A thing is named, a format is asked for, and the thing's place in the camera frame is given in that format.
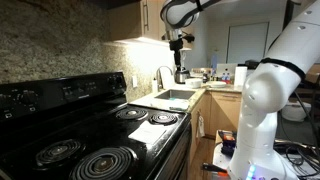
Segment light wooden upper cabinet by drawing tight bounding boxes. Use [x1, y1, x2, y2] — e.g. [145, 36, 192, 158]
[106, 0, 196, 44]

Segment white door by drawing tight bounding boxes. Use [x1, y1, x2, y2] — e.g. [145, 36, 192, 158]
[226, 22, 270, 64]

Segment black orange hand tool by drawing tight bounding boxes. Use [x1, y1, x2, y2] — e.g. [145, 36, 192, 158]
[201, 162, 231, 178]

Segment black range hood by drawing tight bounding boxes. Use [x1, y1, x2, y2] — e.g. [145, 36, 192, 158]
[88, 0, 143, 10]

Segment white hanging towel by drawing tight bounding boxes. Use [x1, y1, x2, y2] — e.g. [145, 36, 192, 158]
[196, 114, 206, 139]

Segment small black coil burner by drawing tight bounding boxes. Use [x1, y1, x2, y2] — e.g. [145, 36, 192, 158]
[34, 138, 84, 168]
[148, 112, 179, 126]

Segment white teal dish cloth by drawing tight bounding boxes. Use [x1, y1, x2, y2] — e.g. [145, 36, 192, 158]
[168, 98, 191, 112]

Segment chrome kitchen faucet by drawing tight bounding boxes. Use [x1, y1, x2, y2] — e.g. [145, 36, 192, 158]
[155, 65, 174, 89]

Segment black cable bundle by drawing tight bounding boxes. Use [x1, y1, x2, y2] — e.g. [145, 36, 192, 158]
[273, 139, 320, 178]

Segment brown cardboard box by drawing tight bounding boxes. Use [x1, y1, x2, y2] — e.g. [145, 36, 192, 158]
[304, 63, 320, 84]

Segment light wooden lower cabinet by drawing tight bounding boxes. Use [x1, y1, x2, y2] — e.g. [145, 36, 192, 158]
[188, 90, 243, 168]

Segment white paper towel roll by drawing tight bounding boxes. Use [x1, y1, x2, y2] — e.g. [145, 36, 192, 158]
[234, 65, 248, 88]

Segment white cutting board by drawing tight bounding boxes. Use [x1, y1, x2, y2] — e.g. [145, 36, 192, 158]
[159, 68, 176, 89]

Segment orange black device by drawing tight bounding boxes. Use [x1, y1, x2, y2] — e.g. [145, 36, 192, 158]
[218, 130, 238, 156]

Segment tall blue bottle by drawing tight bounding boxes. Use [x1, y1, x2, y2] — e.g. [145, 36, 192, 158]
[210, 53, 218, 78]

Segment stainless steel sink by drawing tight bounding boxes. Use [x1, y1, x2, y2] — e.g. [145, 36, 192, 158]
[154, 88, 197, 101]

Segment white bowl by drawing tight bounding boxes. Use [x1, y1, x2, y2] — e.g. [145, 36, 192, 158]
[184, 77, 204, 89]

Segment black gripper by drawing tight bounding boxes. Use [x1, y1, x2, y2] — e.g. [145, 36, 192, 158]
[168, 37, 185, 71]

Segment large black coil burner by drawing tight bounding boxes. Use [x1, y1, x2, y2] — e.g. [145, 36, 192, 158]
[114, 108, 149, 122]
[68, 146, 138, 180]

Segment white paper napkin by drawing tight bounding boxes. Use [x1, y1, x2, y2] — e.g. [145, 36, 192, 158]
[128, 120, 168, 145]

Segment black electric stove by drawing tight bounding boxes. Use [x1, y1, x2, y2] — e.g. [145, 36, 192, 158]
[0, 71, 193, 180]

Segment white soap bottle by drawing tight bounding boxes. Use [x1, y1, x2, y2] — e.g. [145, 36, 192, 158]
[152, 77, 159, 94]

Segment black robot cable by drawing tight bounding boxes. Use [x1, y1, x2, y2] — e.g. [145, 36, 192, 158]
[293, 89, 320, 151]

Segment white plastic bin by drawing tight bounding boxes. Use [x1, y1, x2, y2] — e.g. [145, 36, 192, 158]
[281, 101, 313, 123]

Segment black stand pole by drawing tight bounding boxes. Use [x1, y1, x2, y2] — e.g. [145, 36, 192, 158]
[282, 0, 296, 31]

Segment steel kettle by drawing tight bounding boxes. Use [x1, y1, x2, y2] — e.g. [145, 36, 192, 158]
[174, 67, 191, 84]

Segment light wooden cabinet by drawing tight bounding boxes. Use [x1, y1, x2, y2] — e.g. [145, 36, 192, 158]
[106, 0, 196, 44]
[188, 90, 243, 168]

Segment small water bottles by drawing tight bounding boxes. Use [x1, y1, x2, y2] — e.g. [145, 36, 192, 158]
[221, 72, 232, 83]

